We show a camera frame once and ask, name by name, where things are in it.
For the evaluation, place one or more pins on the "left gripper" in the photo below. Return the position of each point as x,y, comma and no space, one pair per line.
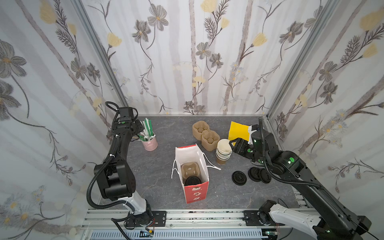
135,130

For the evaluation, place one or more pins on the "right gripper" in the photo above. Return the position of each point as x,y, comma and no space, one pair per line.
240,145

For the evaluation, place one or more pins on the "red white paper bag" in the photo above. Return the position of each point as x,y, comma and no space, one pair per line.
188,154

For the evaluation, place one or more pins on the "black cup lid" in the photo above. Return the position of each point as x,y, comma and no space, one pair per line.
192,181

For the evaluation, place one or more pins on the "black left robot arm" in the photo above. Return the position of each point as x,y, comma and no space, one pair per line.
114,177

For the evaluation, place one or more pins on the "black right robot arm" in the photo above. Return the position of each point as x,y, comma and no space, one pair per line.
333,221

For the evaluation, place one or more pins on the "yellow napkin stack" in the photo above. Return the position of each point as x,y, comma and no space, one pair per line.
239,131

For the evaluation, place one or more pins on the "stack of paper cups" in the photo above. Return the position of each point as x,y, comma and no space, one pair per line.
223,151

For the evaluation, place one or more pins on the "pink straw holder cup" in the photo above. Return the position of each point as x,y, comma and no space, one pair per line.
151,144

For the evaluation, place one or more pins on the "stack of black lids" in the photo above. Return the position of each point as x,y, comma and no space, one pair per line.
259,175

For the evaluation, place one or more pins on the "single black lid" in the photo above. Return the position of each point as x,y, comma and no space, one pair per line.
239,178

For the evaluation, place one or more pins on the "brown pulp cup carrier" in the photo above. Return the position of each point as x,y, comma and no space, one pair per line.
209,138

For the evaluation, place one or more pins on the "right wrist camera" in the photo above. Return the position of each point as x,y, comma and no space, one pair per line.
254,134

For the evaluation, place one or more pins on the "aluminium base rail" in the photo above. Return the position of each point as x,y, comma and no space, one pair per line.
225,224

